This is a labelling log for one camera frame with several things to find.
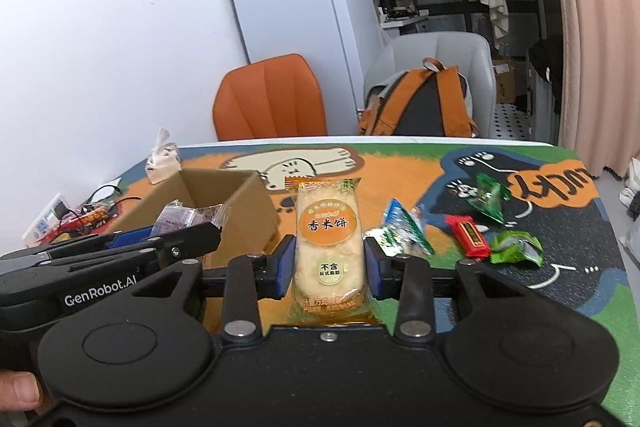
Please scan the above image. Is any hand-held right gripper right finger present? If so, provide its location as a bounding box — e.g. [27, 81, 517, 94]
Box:
[363, 238, 522, 342]

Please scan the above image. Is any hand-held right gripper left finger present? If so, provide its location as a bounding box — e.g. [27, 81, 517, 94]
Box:
[131, 234, 297, 343]

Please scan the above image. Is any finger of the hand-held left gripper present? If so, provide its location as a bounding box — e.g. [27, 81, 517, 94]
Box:
[30, 223, 222, 276]
[0, 228, 162, 264]

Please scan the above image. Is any clear dark snack packet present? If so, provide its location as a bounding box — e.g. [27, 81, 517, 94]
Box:
[152, 201, 232, 238]

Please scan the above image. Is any orange rice cracker packet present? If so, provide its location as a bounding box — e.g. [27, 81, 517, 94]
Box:
[284, 176, 382, 327]

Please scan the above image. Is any brown cardboard box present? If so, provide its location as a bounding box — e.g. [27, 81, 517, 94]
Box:
[102, 168, 281, 269]

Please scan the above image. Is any person's left hand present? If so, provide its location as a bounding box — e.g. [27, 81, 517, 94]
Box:
[0, 371, 42, 414]

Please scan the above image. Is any white green snack packet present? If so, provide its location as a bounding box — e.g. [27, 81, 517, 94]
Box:
[364, 227, 403, 258]

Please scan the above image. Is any long red snack package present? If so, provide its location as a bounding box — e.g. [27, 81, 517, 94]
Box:
[50, 204, 118, 240]

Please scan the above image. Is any blue white snack packet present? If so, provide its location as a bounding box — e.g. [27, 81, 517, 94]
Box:
[381, 198, 435, 257]

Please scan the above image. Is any white power strip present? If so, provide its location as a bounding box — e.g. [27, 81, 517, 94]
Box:
[22, 192, 68, 242]

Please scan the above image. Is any tissue pack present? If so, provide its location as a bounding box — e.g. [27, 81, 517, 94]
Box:
[145, 128, 182, 185]

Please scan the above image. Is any red snack packet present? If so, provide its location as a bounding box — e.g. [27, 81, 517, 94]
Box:
[444, 214, 490, 262]

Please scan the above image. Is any orange chair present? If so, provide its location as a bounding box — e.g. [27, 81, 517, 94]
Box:
[212, 53, 328, 142]

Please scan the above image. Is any orange black backpack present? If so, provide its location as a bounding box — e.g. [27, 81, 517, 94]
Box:
[357, 58, 480, 138]

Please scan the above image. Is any small cardboard box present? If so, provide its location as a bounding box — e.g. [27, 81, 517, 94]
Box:
[492, 54, 518, 105]

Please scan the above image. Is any grey chair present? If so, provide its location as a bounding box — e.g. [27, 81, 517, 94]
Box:
[362, 32, 497, 138]

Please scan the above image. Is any white plastic bag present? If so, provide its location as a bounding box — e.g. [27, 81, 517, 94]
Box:
[619, 156, 640, 208]

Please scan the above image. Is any black garment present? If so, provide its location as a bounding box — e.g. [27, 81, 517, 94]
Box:
[527, 34, 566, 85]

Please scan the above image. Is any pink curtain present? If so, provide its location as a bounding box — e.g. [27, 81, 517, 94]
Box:
[542, 0, 640, 178]

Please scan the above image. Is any black cable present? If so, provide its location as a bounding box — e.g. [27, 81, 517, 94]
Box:
[87, 184, 143, 212]

